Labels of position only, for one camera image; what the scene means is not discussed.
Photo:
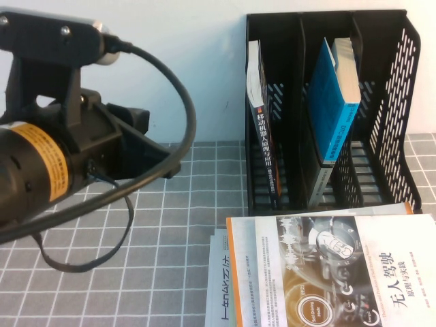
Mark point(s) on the black perforated book stand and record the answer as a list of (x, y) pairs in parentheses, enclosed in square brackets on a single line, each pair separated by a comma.
[(391, 136)]

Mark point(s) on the grey checkered tablecloth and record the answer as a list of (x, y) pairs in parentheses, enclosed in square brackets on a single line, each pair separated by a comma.
[(170, 238)]

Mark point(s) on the white book with black glyphs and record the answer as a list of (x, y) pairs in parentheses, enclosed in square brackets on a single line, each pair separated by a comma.
[(218, 279)]

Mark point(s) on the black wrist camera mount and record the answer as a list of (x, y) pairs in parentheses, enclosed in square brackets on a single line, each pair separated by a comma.
[(44, 44)]

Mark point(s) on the self-driving book with dashboard cover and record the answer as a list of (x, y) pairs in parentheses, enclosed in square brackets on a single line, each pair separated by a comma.
[(323, 272)]

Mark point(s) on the white Brand Club book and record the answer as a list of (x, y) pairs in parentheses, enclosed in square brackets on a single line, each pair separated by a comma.
[(320, 184)]

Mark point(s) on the blue DTC book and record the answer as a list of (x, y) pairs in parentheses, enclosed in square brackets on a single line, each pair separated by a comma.
[(323, 102)]

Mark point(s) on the black spine robotics book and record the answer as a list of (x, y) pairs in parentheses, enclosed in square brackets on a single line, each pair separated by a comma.
[(262, 136)]

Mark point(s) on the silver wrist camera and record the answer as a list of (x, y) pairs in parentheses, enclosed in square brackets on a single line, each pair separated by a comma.
[(109, 51)]

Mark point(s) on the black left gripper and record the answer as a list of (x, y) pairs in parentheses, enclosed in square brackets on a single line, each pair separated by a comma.
[(102, 143)]

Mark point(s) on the orange edged book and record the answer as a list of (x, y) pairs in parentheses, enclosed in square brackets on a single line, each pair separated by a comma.
[(391, 208)]

